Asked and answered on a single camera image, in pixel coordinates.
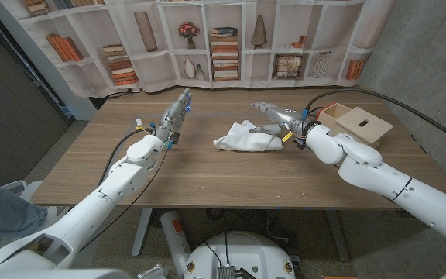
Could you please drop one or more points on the wooden drawer with red front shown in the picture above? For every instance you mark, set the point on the wooden drawer with red front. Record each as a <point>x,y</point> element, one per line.
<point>333,112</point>

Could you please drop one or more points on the person in blue jeans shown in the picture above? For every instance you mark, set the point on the person in blue jeans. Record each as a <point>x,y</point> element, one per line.
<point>2,213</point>

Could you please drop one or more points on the white chair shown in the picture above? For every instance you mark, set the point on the white chair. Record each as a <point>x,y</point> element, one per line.
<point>16,186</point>

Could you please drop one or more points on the grey finned electronics module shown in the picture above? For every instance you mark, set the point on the grey finned electronics module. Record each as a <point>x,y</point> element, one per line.
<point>227,272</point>

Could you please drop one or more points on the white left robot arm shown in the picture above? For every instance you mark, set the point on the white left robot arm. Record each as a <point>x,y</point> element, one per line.
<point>91,209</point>

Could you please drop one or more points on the white cloth napkin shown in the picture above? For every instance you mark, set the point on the white cloth napkin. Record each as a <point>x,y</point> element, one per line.
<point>238,141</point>

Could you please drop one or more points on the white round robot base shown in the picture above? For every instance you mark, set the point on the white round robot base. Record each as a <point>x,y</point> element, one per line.
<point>242,252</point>

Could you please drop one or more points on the printed bookshelf backdrop cloth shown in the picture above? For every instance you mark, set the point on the printed bookshelf backdrop cloth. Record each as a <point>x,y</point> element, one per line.
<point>149,73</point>

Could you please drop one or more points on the white table leg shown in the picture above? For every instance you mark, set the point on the white table leg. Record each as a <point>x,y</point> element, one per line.
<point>337,236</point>
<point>141,232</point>

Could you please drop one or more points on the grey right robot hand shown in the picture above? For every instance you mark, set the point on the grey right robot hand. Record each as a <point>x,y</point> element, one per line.
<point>285,116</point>

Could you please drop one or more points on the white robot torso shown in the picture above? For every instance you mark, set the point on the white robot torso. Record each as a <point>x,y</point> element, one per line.
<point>52,274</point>

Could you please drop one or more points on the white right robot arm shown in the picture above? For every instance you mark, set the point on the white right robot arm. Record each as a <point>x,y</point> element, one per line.
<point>362,166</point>

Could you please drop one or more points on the dark grey partition panel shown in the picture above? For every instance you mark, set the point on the dark grey partition panel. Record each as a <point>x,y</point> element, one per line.
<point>10,116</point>

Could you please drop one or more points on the light wooden drawer box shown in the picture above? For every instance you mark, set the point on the light wooden drawer box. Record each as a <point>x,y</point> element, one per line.
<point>378,129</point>

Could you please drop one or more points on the white cylinder with orange label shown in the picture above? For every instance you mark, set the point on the white cylinder with orange label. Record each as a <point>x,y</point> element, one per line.
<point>174,240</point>

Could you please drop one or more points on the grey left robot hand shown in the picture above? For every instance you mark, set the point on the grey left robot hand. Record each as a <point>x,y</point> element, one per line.
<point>172,116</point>

